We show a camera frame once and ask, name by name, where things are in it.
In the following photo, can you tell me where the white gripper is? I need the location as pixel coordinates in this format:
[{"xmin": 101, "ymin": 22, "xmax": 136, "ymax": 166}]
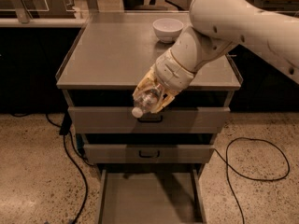
[{"xmin": 133, "ymin": 49, "xmax": 195, "ymax": 113}]

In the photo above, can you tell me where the clear plastic water bottle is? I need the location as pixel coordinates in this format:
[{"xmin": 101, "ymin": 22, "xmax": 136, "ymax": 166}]
[{"xmin": 132, "ymin": 85, "xmax": 164, "ymax": 119}]

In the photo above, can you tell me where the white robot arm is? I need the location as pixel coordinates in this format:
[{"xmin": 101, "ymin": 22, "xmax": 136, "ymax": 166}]
[{"xmin": 132, "ymin": 0, "xmax": 299, "ymax": 118}]

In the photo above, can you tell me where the grey top drawer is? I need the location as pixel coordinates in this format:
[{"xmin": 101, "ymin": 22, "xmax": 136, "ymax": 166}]
[{"xmin": 68, "ymin": 107, "xmax": 230, "ymax": 133}]

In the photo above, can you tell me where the grey drawer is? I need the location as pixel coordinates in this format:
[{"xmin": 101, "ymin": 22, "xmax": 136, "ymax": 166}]
[
  {"xmin": 84, "ymin": 145, "xmax": 214, "ymax": 163},
  {"xmin": 68, "ymin": 107, "xmax": 230, "ymax": 133},
  {"xmin": 95, "ymin": 168, "xmax": 206, "ymax": 224}
]

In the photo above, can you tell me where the grey drawer cabinet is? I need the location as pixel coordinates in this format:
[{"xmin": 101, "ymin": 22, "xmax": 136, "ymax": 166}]
[{"xmin": 55, "ymin": 10, "xmax": 244, "ymax": 224}]

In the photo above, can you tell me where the grey middle drawer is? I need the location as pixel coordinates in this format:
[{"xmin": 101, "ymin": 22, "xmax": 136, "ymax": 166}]
[{"xmin": 84, "ymin": 145, "xmax": 214, "ymax": 163}]

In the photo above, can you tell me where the grey bottom drawer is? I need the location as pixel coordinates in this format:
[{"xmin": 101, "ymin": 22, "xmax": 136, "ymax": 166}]
[{"xmin": 95, "ymin": 168, "xmax": 206, "ymax": 224}]

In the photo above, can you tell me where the white ceramic bowl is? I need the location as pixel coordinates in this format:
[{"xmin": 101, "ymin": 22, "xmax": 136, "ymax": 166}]
[{"xmin": 152, "ymin": 18, "xmax": 184, "ymax": 44}]

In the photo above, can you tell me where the black power adapter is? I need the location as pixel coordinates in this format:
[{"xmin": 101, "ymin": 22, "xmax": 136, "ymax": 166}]
[{"xmin": 59, "ymin": 112, "xmax": 72, "ymax": 135}]

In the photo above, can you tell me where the black cable on right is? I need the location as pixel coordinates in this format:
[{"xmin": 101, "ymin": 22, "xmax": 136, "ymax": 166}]
[{"xmin": 213, "ymin": 136, "xmax": 292, "ymax": 224}]

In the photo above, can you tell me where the black cable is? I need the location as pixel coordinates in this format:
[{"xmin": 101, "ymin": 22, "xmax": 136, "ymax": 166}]
[
  {"xmin": 213, "ymin": 136, "xmax": 292, "ymax": 224},
  {"xmin": 8, "ymin": 111, "xmax": 94, "ymax": 224}
]

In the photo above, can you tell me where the black cable on left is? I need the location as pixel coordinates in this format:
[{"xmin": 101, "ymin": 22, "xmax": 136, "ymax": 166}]
[{"xmin": 8, "ymin": 111, "xmax": 94, "ymax": 224}]

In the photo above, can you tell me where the white horizontal rail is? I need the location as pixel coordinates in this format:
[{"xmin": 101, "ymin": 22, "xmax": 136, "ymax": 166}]
[{"xmin": 0, "ymin": 18, "xmax": 87, "ymax": 28}]

